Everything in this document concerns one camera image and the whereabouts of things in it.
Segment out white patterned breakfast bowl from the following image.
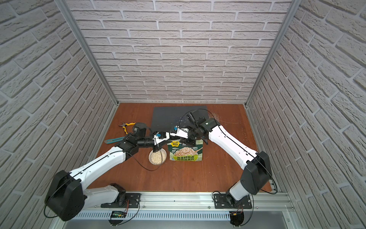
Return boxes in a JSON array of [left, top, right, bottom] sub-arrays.
[[149, 149, 167, 166]]

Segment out green oats bag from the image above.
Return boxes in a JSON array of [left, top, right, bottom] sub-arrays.
[[167, 140, 204, 162]]

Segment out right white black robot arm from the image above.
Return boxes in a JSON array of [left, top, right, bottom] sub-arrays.
[[186, 110, 272, 205]]

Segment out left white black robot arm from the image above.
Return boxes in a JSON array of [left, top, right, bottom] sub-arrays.
[[45, 123, 170, 221]]

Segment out teal utility knife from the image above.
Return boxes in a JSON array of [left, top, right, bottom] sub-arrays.
[[104, 136, 124, 144]]

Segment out left controller board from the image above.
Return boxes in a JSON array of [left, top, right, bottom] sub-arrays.
[[109, 211, 127, 226]]

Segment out controller board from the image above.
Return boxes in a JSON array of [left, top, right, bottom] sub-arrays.
[[109, 211, 127, 226], [229, 211, 245, 227]]

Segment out right controller board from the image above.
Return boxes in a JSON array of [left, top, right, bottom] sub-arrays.
[[229, 211, 245, 227]]

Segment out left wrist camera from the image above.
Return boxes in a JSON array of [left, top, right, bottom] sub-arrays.
[[153, 132, 170, 146]]

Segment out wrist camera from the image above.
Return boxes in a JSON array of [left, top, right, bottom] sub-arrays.
[[170, 126, 189, 139], [153, 132, 170, 146]]

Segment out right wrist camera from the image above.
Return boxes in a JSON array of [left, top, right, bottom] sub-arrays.
[[170, 126, 189, 139]]

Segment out yellow handled pliers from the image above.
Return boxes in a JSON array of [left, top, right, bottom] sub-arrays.
[[118, 122, 136, 135]]

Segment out grey network switch box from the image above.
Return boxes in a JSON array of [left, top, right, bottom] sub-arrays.
[[151, 106, 208, 132]]

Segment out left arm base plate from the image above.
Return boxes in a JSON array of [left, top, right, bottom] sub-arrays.
[[101, 193, 141, 209]]

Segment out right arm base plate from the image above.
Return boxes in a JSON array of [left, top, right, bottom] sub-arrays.
[[212, 192, 253, 210]]

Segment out aluminium front rail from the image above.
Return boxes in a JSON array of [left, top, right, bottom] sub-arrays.
[[84, 192, 295, 211]]

